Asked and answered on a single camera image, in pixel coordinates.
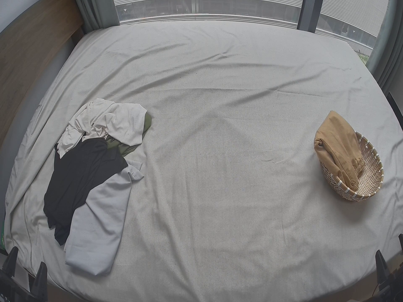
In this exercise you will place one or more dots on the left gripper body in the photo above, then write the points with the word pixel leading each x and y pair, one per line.
pixel 15 289

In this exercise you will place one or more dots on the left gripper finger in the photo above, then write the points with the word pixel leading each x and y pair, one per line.
pixel 40 280
pixel 12 263

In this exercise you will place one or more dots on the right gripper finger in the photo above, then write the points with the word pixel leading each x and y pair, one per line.
pixel 382 269

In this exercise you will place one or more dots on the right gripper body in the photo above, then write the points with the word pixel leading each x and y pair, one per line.
pixel 395 289

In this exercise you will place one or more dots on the tan shorts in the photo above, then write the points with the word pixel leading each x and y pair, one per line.
pixel 337 143

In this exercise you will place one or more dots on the pale grey garment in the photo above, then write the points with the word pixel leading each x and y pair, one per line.
pixel 97 225

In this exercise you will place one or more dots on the round woven basket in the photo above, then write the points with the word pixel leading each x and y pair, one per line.
pixel 371 171

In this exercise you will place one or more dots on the black garment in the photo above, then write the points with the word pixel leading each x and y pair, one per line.
pixel 78 178

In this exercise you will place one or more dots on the olive green garment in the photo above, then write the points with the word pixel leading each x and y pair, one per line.
pixel 126 148

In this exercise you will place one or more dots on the white garment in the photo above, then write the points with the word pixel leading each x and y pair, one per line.
pixel 119 121

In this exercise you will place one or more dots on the bed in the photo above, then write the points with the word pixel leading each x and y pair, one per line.
pixel 226 121

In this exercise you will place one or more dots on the blue-green curtain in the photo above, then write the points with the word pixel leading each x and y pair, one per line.
pixel 388 42
pixel 91 2

